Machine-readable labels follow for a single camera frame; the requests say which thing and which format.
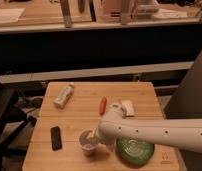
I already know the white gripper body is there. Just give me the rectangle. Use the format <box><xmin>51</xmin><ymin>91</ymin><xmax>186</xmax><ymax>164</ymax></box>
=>
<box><xmin>86</xmin><ymin>128</ymin><xmax>116</xmax><ymax>153</ymax></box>

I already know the white ceramic cup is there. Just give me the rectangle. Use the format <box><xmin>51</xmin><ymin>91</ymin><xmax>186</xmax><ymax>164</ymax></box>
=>
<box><xmin>79</xmin><ymin>130</ymin><xmax>98</xmax><ymax>156</ymax></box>

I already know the green ceramic bowl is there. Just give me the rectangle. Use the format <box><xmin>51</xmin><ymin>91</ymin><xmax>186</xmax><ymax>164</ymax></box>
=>
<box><xmin>116</xmin><ymin>138</ymin><xmax>155</xmax><ymax>165</ymax></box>

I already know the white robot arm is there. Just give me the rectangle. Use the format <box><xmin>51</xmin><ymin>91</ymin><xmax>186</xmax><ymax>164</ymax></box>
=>
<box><xmin>90</xmin><ymin>103</ymin><xmax>202</xmax><ymax>153</ymax></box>

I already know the orange carrot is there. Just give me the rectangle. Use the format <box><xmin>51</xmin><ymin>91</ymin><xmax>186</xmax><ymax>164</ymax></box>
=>
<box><xmin>99</xmin><ymin>97</ymin><xmax>107</xmax><ymax>115</ymax></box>

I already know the black office chair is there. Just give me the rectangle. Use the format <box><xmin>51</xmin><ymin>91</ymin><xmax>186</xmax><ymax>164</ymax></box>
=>
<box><xmin>0</xmin><ymin>83</ymin><xmax>37</xmax><ymax>171</ymax></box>

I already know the white paper sheet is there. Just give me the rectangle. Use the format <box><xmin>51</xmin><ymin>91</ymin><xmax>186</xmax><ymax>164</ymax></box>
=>
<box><xmin>0</xmin><ymin>8</ymin><xmax>25</xmax><ymax>24</ymax></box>

